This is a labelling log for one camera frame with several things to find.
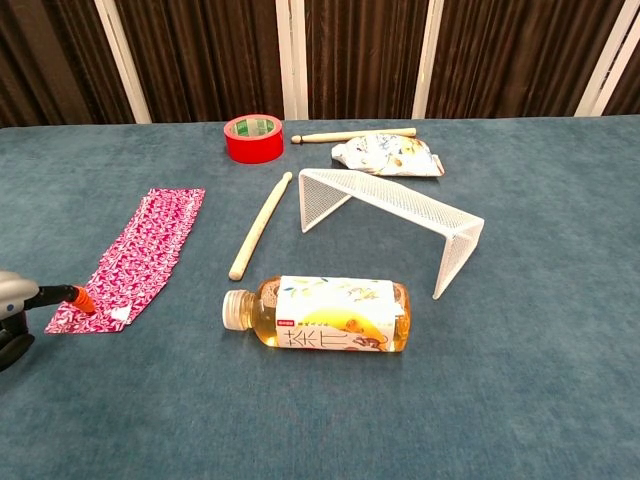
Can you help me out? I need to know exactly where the wooden drumstick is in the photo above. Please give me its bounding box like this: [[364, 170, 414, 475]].
[[228, 171, 294, 282], [290, 127, 418, 145]]

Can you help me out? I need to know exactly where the white printed snack bag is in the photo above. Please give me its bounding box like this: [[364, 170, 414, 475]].
[[330, 134, 446, 178]]

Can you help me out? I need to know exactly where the red tape roll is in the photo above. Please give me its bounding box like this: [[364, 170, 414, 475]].
[[223, 114, 286, 165]]

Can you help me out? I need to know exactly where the white mesh desk shelf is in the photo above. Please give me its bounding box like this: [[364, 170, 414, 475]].
[[297, 167, 486, 301]]

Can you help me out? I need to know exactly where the white frame post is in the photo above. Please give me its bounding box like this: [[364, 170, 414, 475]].
[[93, 0, 153, 125], [411, 0, 445, 120], [293, 0, 310, 121], [573, 0, 640, 118], [275, 0, 296, 121]]

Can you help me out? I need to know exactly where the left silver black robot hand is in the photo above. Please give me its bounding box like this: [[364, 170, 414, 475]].
[[0, 270, 97, 373]]

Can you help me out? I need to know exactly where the dark brown curtain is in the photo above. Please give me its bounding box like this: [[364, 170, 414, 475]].
[[0, 0, 640, 129]]

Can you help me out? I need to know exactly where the tea bottle with white label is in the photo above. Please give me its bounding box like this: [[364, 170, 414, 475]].
[[221, 274, 413, 354]]

